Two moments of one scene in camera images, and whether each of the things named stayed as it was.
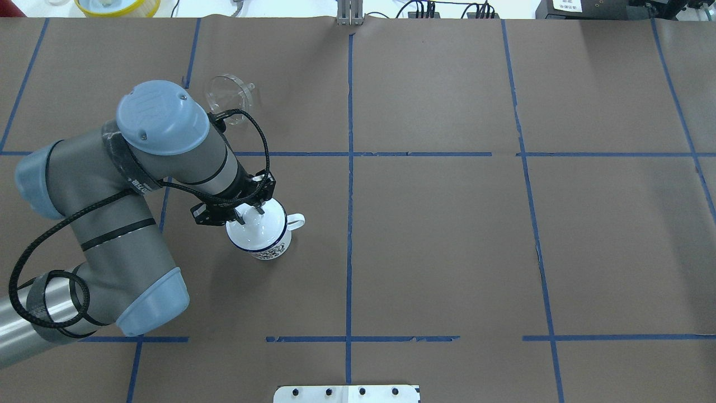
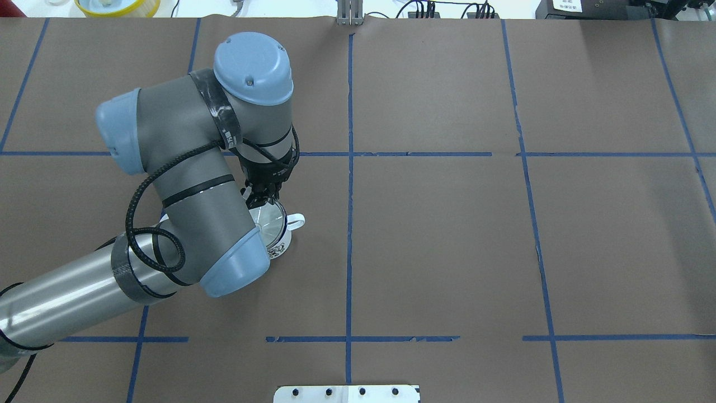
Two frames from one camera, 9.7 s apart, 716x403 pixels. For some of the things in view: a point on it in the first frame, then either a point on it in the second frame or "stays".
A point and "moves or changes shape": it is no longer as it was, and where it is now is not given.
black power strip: [486, 12] stays
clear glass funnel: [227, 92] moves or changes shape
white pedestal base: [347, 394] stays
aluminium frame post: [349, 12] stays
